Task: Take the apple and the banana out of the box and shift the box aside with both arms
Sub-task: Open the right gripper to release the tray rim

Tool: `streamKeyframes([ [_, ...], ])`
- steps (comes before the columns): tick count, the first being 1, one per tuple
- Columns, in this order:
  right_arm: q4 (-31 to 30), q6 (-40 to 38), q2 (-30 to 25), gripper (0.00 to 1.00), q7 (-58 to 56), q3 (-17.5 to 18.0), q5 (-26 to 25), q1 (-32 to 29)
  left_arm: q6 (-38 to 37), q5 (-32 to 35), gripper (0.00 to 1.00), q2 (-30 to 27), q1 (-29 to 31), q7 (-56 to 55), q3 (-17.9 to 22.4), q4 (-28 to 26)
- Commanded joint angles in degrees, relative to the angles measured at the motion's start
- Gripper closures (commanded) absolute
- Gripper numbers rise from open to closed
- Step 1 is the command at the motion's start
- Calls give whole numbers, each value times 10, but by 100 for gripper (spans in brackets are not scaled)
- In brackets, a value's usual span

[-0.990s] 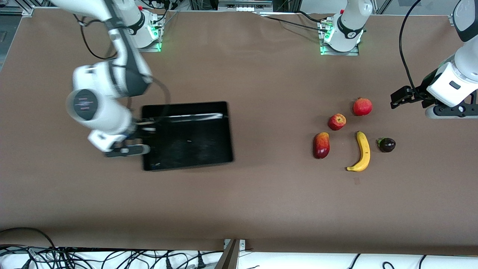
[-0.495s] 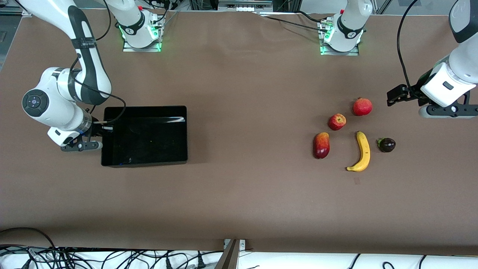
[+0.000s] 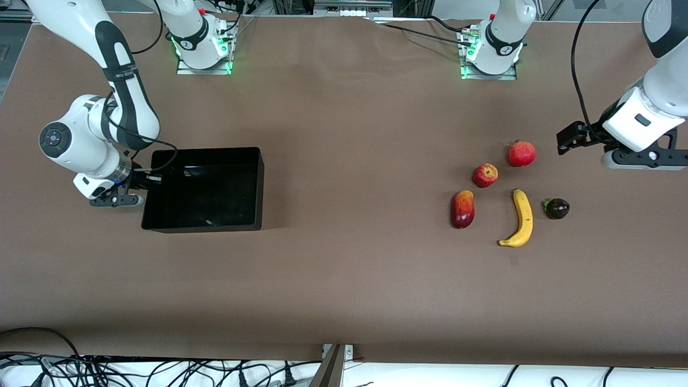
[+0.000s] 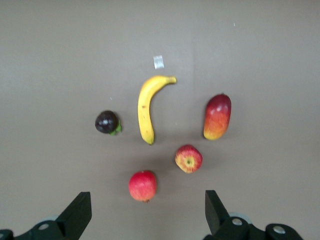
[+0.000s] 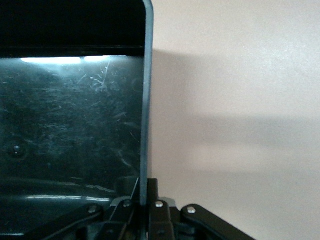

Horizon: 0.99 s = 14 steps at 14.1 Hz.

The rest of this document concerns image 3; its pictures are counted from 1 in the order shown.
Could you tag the black rectangular plastic tray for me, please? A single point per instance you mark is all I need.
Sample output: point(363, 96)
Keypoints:
point(215, 193)

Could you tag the red apple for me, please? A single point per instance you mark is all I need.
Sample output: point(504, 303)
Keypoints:
point(485, 176)

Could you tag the grey metal rack equipment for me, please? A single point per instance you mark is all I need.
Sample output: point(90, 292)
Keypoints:
point(355, 6)

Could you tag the dark purple round fruit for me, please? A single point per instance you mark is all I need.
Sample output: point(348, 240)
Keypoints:
point(558, 209)

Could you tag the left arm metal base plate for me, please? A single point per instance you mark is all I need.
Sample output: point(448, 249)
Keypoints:
point(484, 77)

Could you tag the red pomegranate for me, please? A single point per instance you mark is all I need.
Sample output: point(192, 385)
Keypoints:
point(521, 154)

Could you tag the red yellow mango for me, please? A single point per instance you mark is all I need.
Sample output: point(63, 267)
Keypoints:
point(462, 212)

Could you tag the grey mount beam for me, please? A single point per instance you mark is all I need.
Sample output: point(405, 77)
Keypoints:
point(329, 371)

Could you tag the silver bracket plate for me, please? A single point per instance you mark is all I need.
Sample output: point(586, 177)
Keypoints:
point(348, 352)

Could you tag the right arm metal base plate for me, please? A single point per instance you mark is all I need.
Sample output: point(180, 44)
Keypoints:
point(185, 69)

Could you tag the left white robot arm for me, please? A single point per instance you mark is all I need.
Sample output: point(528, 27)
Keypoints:
point(666, 86)

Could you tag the yellow banana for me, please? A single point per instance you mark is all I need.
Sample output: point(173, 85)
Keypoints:
point(524, 215)

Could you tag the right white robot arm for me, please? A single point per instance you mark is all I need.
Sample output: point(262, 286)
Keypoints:
point(123, 97)

